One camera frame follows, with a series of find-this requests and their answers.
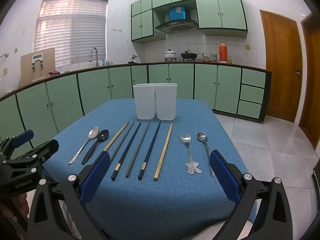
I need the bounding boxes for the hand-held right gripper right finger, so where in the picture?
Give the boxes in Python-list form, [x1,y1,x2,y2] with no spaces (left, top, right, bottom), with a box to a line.
[209,149,294,240]

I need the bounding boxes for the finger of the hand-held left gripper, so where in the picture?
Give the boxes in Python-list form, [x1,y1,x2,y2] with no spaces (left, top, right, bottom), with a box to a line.
[0,129,35,160]
[4,139,60,172]

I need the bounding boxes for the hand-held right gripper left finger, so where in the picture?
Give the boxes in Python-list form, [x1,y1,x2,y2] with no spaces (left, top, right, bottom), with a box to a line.
[26,151,111,240]

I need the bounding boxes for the dark blue chopstick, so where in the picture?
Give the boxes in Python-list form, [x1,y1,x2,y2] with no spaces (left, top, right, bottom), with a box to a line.
[138,121,161,180]
[111,122,141,181]

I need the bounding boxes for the black spoon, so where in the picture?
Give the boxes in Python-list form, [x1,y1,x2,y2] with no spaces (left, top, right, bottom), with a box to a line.
[82,129,110,165]

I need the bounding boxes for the long silver spoon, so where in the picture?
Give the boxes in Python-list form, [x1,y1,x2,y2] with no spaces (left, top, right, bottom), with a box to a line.
[69,126,100,165]

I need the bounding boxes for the small silver spoon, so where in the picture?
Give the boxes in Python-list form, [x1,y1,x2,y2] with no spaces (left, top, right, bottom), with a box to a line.
[197,132,215,177]

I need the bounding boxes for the bamboo chopstick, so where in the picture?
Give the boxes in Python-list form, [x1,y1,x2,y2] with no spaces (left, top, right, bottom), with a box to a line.
[102,121,129,153]
[154,122,173,181]

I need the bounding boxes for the light wooden chopsticks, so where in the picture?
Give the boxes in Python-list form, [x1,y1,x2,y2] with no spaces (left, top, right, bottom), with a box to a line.
[109,122,135,162]

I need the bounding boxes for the grey chopstick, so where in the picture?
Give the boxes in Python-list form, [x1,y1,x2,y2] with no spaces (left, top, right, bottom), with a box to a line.
[125,121,151,178]

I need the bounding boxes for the silver spoon cartoon handle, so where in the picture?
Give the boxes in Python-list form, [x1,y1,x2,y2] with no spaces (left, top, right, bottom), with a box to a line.
[181,134,202,175]

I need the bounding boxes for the white plastic utensil holder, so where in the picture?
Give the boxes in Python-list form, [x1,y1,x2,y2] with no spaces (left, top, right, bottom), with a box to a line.
[133,83,178,120]

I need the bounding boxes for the person's left hand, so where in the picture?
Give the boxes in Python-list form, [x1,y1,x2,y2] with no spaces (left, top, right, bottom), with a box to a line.
[0,192,29,223]

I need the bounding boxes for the blue tablecloth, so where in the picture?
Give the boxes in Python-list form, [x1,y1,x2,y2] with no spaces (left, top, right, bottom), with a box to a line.
[42,98,258,240]

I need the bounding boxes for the green drawer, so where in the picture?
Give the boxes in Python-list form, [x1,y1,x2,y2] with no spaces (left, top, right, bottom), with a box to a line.
[240,84,264,104]
[237,100,262,119]
[242,69,266,88]

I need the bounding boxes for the green base cabinets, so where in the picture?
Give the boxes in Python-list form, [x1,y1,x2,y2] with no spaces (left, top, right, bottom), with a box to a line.
[0,62,272,153]

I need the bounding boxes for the metal faucet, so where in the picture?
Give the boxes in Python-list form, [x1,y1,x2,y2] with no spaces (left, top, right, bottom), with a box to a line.
[89,47,99,67]

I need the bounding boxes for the window blind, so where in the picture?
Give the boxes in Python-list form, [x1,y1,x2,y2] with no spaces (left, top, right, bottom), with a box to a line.
[34,0,109,67]

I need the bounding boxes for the plain wooden door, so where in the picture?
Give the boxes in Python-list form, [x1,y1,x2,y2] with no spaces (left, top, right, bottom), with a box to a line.
[299,12,320,150]

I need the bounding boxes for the orange thermos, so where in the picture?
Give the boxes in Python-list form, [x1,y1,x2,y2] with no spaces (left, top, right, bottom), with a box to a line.
[219,41,227,63]

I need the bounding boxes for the black wok with lid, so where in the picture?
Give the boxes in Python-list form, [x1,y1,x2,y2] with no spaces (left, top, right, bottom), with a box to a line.
[180,50,197,61]

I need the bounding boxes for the white cooking pot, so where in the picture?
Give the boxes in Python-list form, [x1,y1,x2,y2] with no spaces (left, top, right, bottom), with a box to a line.
[164,49,177,61]

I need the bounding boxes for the black range hood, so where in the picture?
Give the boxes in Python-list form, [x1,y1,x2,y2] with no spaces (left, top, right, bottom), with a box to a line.
[154,19,198,34]

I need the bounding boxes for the blue box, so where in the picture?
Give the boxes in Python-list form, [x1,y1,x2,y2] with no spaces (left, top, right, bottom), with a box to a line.
[168,5,187,22]

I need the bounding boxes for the wooden door with handle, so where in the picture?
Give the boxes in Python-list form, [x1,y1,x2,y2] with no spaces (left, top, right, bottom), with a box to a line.
[260,10,303,123]

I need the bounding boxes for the green wall cabinets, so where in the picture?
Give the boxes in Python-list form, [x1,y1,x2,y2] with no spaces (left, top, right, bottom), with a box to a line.
[131,0,248,43]

